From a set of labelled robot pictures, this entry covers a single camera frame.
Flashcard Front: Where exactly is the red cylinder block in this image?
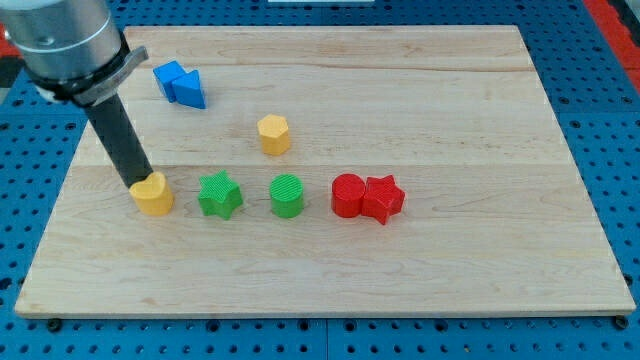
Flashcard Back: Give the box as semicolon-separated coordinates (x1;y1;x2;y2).
331;173;365;218

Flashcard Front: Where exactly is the yellow hexagon block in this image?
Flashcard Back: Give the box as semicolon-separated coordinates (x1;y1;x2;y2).
257;114;291;156

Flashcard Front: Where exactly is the yellow heart block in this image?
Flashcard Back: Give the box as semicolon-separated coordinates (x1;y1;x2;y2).
129;172;174;216

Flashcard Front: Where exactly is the green star block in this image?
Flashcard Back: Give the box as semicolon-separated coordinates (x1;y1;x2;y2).
198;170;243;220

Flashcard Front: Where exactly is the green cylinder block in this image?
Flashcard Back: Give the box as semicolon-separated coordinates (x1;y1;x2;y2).
269;174;304;218

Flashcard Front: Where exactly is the blue cube block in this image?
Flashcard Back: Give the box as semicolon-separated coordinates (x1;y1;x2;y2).
153;61;186;103

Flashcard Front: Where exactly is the blue triangle block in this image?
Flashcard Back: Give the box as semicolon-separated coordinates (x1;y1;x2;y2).
171;70;206;109

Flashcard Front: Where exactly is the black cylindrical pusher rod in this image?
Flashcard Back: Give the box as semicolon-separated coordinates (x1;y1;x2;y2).
85;94;153;188

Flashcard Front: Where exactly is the wooden board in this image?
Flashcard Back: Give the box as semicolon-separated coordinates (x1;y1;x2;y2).
15;25;636;319

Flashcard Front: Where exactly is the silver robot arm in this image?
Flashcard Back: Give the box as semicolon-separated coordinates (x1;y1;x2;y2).
1;0;148;107

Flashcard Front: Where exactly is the red star block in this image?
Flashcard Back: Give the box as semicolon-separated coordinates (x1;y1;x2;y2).
361;175;405;225

